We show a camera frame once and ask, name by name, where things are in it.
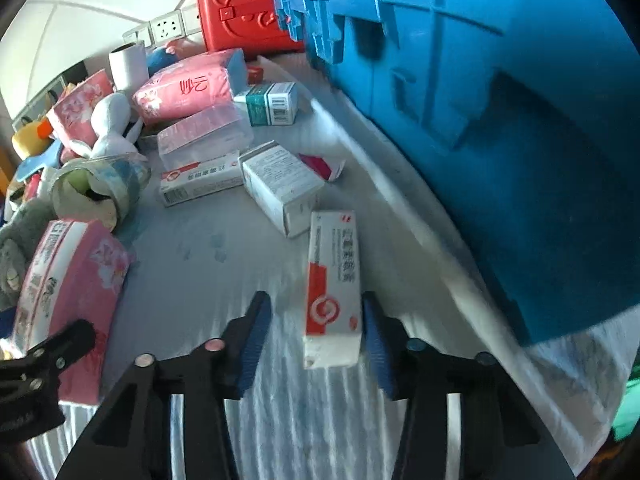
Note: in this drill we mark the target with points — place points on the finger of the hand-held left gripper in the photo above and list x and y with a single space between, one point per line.
50 360

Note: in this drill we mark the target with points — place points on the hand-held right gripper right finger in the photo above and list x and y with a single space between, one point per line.
377 350

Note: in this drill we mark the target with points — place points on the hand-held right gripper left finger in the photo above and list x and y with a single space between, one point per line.
252 350

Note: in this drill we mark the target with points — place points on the red white medicine box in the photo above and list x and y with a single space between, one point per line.
200 180
332 285

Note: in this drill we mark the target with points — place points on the clear tape roll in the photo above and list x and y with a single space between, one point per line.
125 180

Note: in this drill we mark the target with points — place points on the pink tissue pack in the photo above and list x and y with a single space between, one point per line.
75 285
185 92
80 110

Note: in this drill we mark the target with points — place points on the grey plush toy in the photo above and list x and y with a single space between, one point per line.
25 240

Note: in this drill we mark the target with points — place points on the green soft toy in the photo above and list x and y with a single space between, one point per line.
80 182

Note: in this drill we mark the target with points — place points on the pink white small packet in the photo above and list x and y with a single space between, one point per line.
325 166

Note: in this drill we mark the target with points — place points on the light blue plastic toy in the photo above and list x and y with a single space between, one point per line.
37 162

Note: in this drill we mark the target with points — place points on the clear plastic tissue pack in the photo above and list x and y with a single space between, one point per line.
205 135

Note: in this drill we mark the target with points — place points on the yellow plush duck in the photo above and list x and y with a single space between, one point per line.
27 140

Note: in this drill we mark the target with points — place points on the green white medicine box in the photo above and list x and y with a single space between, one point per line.
270 105

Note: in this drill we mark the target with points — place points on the blue plastic crate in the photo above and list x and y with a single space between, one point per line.
500 135

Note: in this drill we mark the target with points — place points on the white plush rabbit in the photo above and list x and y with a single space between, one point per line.
112 120

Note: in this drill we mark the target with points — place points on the green cloth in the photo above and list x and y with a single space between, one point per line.
630 410

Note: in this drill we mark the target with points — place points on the small red white box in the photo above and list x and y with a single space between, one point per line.
255 74

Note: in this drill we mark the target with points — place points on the light blue pack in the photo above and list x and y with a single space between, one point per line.
237 67

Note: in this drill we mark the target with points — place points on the white paper cup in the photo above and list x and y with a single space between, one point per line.
127 67

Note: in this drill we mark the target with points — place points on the blue plush toy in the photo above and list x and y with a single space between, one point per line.
160 60

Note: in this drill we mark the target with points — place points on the red plastic case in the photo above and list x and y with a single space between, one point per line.
235 15

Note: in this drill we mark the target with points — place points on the white wall socket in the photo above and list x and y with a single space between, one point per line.
166 28
137 35
190 21

